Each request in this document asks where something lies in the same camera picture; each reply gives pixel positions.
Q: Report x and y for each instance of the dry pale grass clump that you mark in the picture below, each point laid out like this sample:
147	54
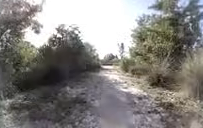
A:
199	73

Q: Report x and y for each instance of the distant trees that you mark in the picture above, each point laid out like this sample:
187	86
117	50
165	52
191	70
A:
109	58

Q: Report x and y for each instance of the row of green bushes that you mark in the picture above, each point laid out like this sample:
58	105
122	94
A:
59	60

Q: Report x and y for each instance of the dry brown bush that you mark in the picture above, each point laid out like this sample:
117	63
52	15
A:
157	77

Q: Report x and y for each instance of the grey dirt gravel path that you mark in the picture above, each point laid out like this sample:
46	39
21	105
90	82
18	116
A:
109	100

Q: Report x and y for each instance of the tall green trees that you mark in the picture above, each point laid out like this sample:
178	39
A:
165	36

